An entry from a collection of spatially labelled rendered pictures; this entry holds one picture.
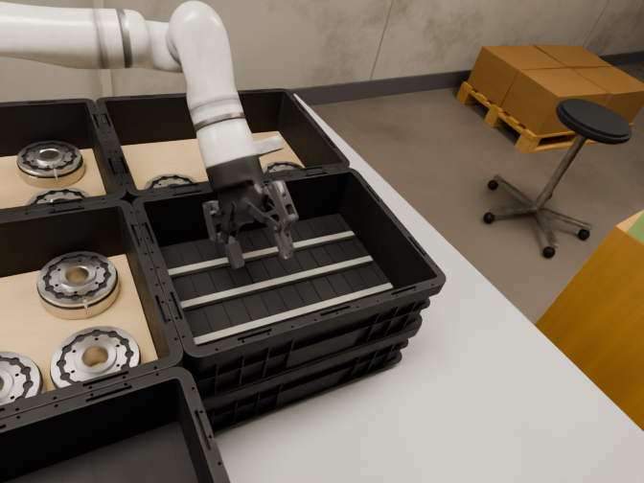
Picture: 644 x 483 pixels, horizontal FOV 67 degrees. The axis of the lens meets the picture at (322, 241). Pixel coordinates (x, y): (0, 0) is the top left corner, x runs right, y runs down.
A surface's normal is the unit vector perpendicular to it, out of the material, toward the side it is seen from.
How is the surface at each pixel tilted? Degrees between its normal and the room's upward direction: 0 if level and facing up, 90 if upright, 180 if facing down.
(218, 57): 60
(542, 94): 90
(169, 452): 0
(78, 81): 90
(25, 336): 0
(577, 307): 90
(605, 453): 0
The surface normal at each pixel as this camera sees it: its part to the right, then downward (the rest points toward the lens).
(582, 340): -0.79, 0.29
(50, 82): 0.53, 0.66
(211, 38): 0.55, 0.24
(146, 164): 0.20, -0.72
